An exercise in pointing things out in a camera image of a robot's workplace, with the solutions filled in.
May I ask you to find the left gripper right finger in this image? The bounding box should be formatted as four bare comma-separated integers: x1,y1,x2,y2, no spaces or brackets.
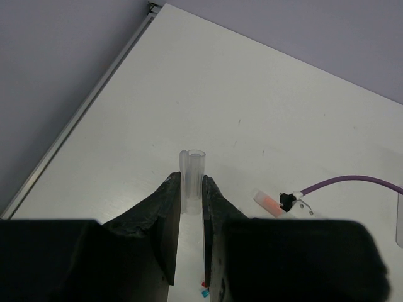
202,176,391,301

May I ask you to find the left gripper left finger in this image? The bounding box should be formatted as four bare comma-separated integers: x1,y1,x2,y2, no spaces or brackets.
1,172,181,301

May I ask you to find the orange highlighter clear cap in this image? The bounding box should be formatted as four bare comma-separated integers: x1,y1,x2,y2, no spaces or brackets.
253,189,285,218

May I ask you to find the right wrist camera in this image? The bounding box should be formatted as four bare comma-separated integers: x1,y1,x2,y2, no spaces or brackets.
278,191,315,219

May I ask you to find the right white compartment container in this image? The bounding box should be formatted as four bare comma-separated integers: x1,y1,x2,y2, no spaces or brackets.
395,194,403,248

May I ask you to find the clear pen cap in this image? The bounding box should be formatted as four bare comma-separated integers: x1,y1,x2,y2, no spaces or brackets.
179,150,206,215

